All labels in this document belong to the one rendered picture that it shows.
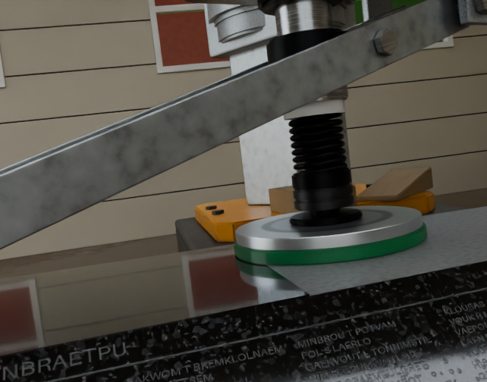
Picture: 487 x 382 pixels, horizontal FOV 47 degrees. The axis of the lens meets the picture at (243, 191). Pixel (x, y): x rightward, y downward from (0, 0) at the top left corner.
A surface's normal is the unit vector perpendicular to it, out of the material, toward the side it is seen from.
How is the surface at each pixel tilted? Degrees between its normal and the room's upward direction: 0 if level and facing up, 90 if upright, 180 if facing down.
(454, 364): 45
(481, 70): 90
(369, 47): 90
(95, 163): 90
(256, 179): 90
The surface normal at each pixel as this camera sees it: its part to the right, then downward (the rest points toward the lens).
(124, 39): 0.21, 0.05
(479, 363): 0.11, -0.67
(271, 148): -0.76, 0.14
